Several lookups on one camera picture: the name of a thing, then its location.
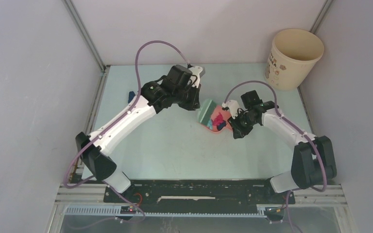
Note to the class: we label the green hand brush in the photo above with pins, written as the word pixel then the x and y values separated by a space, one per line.
pixel 205 111

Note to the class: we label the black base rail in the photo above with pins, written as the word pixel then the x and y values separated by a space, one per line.
pixel 214 196

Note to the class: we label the beige plastic bucket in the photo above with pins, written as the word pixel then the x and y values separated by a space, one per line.
pixel 294 53

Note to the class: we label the dark blue paper scrap left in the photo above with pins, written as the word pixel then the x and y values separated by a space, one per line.
pixel 131 96

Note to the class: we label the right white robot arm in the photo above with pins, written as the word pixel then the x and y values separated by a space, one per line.
pixel 313 159

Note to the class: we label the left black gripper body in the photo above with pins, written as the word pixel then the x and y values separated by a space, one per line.
pixel 188 97

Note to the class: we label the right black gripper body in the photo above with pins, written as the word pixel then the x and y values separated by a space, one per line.
pixel 242 124

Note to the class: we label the light blue paper scrap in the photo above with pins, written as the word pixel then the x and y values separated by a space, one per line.
pixel 210 125

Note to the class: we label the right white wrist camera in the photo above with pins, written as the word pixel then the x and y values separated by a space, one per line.
pixel 232 106

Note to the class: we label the dark blue paper scrap top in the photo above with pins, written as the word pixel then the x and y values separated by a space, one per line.
pixel 221 125

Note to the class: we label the magenta paper scrap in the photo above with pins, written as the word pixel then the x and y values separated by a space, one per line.
pixel 218 119

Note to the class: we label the white cable duct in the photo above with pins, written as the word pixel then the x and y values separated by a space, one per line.
pixel 110 210

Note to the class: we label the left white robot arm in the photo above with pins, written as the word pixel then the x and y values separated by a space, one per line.
pixel 180 86

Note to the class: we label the pink dustpan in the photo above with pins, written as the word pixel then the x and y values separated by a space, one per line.
pixel 225 115

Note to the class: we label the dark blue paper scrap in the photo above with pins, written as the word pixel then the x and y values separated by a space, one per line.
pixel 221 125
pixel 131 96

